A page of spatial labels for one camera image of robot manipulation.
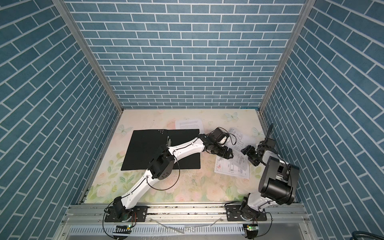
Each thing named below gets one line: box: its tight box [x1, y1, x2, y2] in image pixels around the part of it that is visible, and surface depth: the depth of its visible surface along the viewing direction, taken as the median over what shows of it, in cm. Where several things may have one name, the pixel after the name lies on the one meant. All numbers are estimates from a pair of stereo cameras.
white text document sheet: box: [175, 119, 205, 134], surface depth 114 cm
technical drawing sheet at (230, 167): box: [214, 155, 250, 179], surface depth 91 cm
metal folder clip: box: [166, 135, 172, 147], surface depth 103 cm
